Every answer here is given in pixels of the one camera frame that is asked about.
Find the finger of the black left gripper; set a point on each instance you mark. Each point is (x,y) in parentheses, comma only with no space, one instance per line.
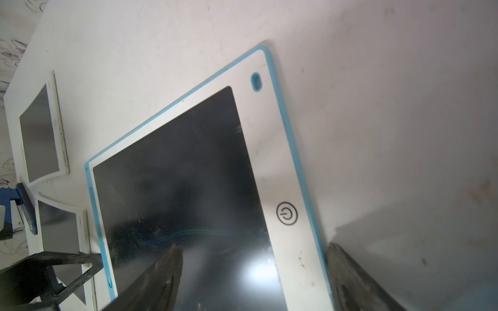
(32,282)

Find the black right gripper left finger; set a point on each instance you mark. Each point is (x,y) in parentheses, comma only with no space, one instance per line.
(156,288)

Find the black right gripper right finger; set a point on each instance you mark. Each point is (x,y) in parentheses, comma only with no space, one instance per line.
(352,287)

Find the white drawing tablet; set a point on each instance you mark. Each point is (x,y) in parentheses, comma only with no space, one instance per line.
(43,140)
(64,228)

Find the blue framed drawing tablet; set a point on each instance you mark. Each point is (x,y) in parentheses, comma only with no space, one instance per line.
(218,174)

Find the light blue cloth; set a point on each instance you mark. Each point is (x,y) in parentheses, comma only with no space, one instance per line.
(480,297)

